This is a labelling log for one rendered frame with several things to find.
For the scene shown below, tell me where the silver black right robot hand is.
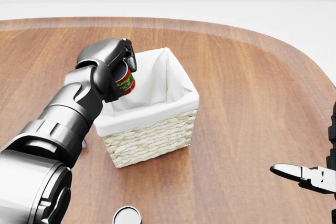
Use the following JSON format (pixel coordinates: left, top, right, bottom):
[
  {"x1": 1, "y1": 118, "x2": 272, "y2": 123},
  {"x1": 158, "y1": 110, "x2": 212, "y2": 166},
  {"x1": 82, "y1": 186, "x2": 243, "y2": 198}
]
[{"x1": 269, "y1": 100, "x2": 336, "y2": 196}]

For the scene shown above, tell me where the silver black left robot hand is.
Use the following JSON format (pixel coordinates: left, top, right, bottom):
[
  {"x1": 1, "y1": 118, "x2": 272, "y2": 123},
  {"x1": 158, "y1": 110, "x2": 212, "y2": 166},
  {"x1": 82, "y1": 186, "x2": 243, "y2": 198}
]
[{"x1": 76, "y1": 37, "x2": 138, "y2": 103}]

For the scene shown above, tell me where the red tomato sauce tin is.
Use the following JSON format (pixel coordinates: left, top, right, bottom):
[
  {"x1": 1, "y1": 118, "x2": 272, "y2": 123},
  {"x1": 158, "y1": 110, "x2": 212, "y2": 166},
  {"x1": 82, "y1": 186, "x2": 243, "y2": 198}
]
[{"x1": 113, "y1": 62, "x2": 137, "y2": 96}]

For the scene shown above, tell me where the wicker basket with white liner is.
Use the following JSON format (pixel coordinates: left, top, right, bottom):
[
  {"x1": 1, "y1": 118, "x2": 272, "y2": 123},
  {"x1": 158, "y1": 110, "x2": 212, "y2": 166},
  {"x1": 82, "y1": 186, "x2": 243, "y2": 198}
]
[{"x1": 93, "y1": 47, "x2": 200, "y2": 170}]

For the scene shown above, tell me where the tin with silver lid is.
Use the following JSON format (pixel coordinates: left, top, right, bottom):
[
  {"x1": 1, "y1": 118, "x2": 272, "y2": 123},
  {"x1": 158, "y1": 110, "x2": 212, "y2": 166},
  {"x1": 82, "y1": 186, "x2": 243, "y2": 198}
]
[{"x1": 112, "y1": 206, "x2": 143, "y2": 224}]

